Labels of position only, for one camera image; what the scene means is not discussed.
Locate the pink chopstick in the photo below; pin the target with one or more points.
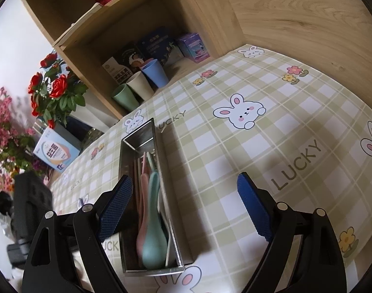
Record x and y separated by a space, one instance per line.
137 189

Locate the pink blossom plant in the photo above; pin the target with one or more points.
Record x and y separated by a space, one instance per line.
3 119

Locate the green spoon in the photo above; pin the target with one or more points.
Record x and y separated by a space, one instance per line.
154 244

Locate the pink spoon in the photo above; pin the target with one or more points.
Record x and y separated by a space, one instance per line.
141 238

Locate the golden glass dish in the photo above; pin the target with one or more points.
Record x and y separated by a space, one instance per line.
93 137

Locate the green cup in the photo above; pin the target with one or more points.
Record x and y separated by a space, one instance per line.
126 97

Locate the beige cup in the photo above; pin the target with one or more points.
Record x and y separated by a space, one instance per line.
140 86

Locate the red rose bouquet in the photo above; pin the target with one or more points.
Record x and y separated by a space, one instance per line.
59 87

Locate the dark blue printed box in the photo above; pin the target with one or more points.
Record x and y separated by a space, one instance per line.
157 44

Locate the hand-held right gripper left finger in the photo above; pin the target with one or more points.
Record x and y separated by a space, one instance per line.
115 207

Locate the dark box with moon print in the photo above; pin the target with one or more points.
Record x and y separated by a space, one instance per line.
128 56

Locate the green chopstick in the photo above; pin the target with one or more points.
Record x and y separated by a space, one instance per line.
151 160

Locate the checked rabbit print tablecloth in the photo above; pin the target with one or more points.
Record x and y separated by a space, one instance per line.
234 158

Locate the white and grey cloth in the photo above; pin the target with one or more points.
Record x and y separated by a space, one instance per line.
3 203

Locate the beige spoon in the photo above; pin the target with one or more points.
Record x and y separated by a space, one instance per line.
167 250

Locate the white faceted vase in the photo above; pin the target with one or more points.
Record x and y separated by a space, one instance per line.
94 116

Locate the steel perforated utensil tray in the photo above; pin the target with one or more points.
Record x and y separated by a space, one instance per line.
173 235

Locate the purple box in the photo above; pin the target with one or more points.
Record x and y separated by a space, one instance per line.
193 48

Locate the wooden shelf unit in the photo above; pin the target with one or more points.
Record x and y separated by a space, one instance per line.
189 6

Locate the white and blue box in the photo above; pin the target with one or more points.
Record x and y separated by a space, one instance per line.
54 151

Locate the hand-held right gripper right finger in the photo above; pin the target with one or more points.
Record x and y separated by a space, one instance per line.
254 207

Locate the pink cup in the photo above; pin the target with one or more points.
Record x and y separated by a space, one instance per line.
146 62

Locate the blue cup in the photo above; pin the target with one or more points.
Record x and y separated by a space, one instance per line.
156 74

